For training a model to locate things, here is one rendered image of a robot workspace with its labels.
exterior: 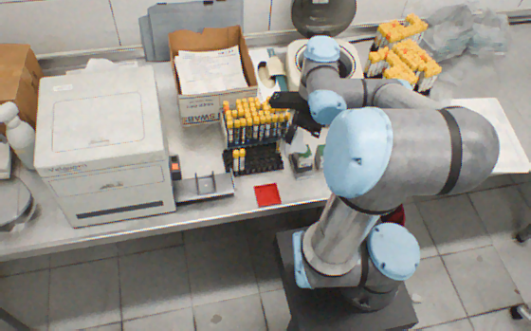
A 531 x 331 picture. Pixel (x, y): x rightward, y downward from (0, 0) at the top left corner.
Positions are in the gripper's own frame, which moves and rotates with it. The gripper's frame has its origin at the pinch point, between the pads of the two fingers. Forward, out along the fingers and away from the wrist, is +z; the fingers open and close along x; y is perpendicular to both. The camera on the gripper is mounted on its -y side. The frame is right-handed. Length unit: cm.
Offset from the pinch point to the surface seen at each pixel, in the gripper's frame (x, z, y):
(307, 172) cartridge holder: -1.2, 11.0, 6.1
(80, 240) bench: -50, 13, -38
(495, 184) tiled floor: 103, 100, 86
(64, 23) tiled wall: 1, -5, -82
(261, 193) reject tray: -13.7, 12.2, -2.9
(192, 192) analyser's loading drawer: -25.0, 8.5, -18.8
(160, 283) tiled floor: -29, 100, -40
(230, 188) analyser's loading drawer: -18.6, 8.5, -10.1
